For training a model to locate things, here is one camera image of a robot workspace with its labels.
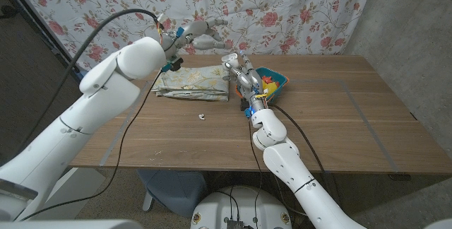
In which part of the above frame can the teal basket with orange rim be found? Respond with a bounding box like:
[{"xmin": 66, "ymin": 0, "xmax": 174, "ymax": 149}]
[{"xmin": 235, "ymin": 66, "xmax": 290, "ymax": 105}]

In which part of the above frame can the white AirPods case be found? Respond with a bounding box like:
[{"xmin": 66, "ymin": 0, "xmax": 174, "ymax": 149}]
[{"xmin": 221, "ymin": 52, "xmax": 239, "ymax": 68}]

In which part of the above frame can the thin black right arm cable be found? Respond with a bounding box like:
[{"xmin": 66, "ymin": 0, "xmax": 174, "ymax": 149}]
[{"xmin": 246, "ymin": 117, "xmax": 264, "ymax": 229}]

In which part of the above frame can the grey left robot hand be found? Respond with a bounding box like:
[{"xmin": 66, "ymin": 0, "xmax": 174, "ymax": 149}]
[{"xmin": 160, "ymin": 16, "xmax": 230, "ymax": 52}]

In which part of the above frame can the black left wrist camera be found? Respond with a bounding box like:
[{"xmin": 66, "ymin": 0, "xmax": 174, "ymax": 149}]
[{"xmin": 162, "ymin": 57, "xmax": 184, "ymax": 73}]

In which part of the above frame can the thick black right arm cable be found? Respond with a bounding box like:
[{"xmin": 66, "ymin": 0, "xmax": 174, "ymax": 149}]
[{"xmin": 271, "ymin": 104, "xmax": 340, "ymax": 201}]

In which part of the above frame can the blue-grey stool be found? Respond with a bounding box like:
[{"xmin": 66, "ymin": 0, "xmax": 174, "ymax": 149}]
[{"xmin": 136, "ymin": 169, "xmax": 208, "ymax": 218}]

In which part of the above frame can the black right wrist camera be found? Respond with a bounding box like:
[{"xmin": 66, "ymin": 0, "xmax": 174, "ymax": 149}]
[{"xmin": 239, "ymin": 98, "xmax": 252, "ymax": 119}]

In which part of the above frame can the yellow toy lemon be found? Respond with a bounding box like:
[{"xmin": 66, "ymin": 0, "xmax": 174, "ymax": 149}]
[{"xmin": 263, "ymin": 81, "xmax": 279, "ymax": 98}]

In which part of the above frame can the dark grey partition panel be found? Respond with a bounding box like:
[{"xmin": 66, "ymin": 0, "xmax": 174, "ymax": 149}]
[{"xmin": 0, "ymin": 0, "xmax": 89, "ymax": 166}]

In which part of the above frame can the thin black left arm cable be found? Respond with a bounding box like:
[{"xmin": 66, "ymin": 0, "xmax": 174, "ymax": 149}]
[{"xmin": 20, "ymin": 71, "xmax": 163, "ymax": 222}]

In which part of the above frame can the folded pale floral cloth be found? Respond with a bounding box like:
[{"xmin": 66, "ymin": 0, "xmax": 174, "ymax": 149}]
[{"xmin": 150, "ymin": 64, "xmax": 230, "ymax": 102}]

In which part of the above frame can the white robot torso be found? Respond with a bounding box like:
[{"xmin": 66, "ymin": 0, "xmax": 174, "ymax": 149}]
[{"xmin": 190, "ymin": 185, "xmax": 293, "ymax": 229}]

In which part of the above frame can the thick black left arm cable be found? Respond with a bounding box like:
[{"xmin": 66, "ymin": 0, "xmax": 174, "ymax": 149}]
[{"xmin": 13, "ymin": 8, "xmax": 162, "ymax": 152}]

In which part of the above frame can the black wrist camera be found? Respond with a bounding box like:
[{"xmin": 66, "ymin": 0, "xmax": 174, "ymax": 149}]
[
  {"xmin": 239, "ymin": 98, "xmax": 252, "ymax": 119},
  {"xmin": 162, "ymin": 57, "xmax": 184, "ymax": 73}
]

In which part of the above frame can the rose print backdrop curtain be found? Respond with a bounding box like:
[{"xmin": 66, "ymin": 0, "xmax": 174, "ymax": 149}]
[{"xmin": 8, "ymin": 0, "xmax": 377, "ymax": 73}]

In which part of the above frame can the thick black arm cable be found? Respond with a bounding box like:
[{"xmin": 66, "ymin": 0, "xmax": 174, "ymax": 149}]
[
  {"xmin": 271, "ymin": 104, "xmax": 340, "ymax": 201},
  {"xmin": 13, "ymin": 8, "xmax": 162, "ymax": 152}
]

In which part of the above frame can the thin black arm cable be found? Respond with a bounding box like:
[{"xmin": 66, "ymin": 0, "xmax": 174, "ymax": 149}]
[
  {"xmin": 20, "ymin": 71, "xmax": 163, "ymax": 222},
  {"xmin": 246, "ymin": 117, "xmax": 264, "ymax": 229}
]

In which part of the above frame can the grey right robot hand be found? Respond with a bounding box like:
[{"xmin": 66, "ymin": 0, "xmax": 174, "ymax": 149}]
[{"xmin": 222, "ymin": 52, "xmax": 271, "ymax": 113}]

